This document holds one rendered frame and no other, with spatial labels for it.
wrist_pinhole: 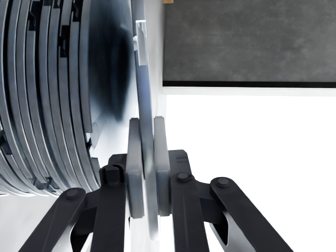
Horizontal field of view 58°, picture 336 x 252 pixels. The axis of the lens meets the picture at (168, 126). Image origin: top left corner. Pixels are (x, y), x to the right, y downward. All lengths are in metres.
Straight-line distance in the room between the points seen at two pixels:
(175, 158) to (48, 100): 0.13
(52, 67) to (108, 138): 0.10
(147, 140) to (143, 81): 0.03
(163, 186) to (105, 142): 0.16
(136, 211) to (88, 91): 0.12
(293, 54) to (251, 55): 0.51
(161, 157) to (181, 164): 0.01
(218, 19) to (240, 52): 0.56
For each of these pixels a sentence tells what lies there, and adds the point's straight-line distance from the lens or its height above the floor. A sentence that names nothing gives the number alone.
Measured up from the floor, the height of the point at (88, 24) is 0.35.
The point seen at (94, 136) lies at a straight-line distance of 0.28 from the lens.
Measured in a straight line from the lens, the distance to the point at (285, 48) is 4.16.
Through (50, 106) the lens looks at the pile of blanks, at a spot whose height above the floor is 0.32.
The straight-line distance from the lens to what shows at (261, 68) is 3.97.
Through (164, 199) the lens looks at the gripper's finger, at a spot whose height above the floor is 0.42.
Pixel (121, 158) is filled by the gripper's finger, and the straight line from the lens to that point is 0.18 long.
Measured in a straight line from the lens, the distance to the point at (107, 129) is 0.31.
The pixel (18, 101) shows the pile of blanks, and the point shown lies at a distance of 0.27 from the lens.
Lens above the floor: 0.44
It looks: 6 degrees down
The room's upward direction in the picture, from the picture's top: 91 degrees clockwise
